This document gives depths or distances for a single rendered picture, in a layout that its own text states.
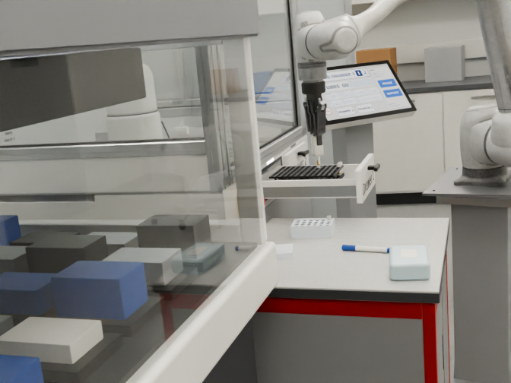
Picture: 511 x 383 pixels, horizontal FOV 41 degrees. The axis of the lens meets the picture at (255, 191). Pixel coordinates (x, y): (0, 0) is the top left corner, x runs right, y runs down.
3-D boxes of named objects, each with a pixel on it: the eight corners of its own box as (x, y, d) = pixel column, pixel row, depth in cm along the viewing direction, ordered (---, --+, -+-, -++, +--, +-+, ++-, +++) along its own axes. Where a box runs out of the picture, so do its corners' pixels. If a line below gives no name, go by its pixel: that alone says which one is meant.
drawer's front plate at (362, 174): (375, 183, 240) (373, 153, 238) (362, 204, 214) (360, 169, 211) (370, 183, 241) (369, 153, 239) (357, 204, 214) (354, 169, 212)
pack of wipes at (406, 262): (389, 261, 177) (388, 244, 176) (426, 260, 175) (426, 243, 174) (389, 281, 162) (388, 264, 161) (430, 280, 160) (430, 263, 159)
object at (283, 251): (293, 248, 194) (292, 243, 194) (292, 258, 186) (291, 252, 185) (249, 251, 195) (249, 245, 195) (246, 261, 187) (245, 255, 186)
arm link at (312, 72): (318, 61, 216) (319, 80, 217) (292, 63, 213) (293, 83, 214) (331, 61, 207) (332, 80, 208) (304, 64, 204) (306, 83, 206)
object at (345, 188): (369, 180, 239) (368, 163, 238) (357, 197, 215) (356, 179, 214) (261, 182, 252) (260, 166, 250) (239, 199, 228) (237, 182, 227)
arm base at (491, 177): (519, 170, 252) (518, 155, 250) (504, 186, 234) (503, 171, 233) (470, 169, 262) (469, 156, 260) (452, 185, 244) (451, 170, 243)
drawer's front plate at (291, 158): (308, 167, 280) (306, 141, 277) (290, 183, 253) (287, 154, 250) (304, 167, 280) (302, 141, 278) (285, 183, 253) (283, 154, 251)
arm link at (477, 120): (487, 156, 255) (484, 99, 249) (522, 163, 238) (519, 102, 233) (452, 165, 250) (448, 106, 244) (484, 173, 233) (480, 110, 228)
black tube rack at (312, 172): (344, 182, 238) (344, 164, 236) (334, 194, 222) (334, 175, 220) (284, 183, 245) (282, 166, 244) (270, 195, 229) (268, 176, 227)
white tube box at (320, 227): (334, 229, 209) (334, 217, 208) (331, 238, 201) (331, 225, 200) (295, 230, 212) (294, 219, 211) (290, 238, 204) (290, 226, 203)
